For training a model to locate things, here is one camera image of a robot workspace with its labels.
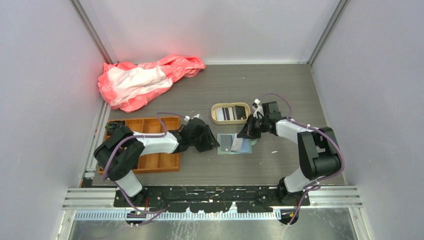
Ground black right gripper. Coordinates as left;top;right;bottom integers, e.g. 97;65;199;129
237;114;269;140

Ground white blue credit card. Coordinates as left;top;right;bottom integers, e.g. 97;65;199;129
230;133;244;152

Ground green leather card holder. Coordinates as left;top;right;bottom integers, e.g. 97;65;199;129
217;133;257;155

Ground beige oval card tray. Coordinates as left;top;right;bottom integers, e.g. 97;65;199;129
211;102;251;125

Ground orange compartment organizer box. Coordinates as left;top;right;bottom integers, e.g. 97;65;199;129
104;116;180;174

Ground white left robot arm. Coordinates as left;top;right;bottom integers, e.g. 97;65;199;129
93;117;220;207

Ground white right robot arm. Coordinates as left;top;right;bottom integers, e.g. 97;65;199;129
237;99;345;206

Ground stack of credit cards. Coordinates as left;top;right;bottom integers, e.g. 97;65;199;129
215;105;247;121

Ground dark bundle in organizer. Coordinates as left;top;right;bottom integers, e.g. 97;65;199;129
105;120;125;136

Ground pink and white plastic bag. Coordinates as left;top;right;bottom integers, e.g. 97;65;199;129
97;54;206;113

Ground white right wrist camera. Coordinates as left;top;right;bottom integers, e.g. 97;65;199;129
252;98;264;119

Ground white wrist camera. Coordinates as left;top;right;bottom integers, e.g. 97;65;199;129
184;114;201;124
252;98;264;119

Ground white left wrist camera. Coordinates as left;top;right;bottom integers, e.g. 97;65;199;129
184;114;201;124

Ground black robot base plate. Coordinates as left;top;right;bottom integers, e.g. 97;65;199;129
131;185;310;213

